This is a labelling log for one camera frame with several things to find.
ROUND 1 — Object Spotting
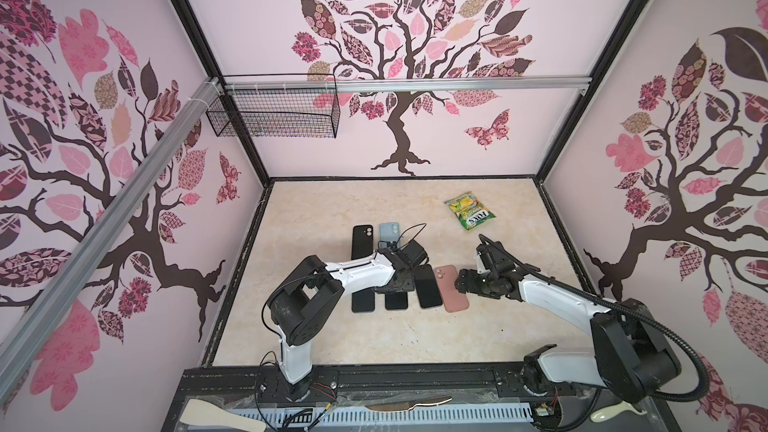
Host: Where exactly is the black phone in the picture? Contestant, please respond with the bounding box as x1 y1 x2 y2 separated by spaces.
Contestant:
413 264 443 309
384 292 409 311

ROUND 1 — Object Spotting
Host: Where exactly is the light blue phone case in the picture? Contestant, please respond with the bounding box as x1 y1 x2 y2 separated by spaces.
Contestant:
378 222 401 249

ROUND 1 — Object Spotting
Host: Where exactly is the black phone case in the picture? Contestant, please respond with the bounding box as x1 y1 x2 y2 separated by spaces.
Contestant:
351 224 374 260

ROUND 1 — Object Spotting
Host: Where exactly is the pink phone case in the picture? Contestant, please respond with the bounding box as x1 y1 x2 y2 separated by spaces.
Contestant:
434 265 469 313

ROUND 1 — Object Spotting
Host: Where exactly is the dark blue phone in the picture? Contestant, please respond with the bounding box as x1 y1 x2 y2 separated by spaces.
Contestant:
351 288 376 314

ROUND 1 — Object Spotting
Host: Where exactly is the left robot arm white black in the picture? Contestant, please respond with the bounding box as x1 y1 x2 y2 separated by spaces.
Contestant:
265 243 428 395

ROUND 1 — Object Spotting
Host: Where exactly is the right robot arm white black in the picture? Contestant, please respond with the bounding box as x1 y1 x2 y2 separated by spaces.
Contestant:
455 236 682 404

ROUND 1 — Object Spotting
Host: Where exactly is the green snack packet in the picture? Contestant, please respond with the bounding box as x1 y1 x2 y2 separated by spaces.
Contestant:
444 192 496 231

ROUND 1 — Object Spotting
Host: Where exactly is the wooden knife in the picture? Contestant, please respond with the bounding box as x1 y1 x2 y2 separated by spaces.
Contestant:
365 396 453 413

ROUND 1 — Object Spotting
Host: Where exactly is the white peeler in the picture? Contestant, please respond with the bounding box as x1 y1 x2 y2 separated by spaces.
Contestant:
590 402 647 423

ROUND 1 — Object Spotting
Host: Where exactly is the wooden spatula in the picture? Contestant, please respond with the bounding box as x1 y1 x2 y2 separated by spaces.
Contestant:
179 399 266 432

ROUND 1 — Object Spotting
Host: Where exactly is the white slotted cable duct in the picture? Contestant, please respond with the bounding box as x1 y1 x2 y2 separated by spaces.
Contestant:
238 403 533 431

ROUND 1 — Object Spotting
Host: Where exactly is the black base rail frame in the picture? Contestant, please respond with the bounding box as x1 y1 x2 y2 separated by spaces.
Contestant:
161 361 681 431

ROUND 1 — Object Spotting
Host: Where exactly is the black wire basket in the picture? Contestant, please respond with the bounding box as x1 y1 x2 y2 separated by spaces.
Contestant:
206 72 341 139

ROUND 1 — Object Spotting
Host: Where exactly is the aluminium rail back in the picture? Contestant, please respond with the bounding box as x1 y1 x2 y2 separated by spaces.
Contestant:
225 76 592 93

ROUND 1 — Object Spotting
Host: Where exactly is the aluminium rail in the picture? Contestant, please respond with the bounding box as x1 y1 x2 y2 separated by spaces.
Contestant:
225 76 592 93
1 77 221 399

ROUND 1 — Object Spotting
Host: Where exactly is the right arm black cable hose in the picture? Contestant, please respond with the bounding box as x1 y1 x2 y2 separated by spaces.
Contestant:
478 233 710 432

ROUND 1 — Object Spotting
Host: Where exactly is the aluminium rail left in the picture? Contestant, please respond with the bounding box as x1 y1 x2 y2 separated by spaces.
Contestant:
1 77 221 399

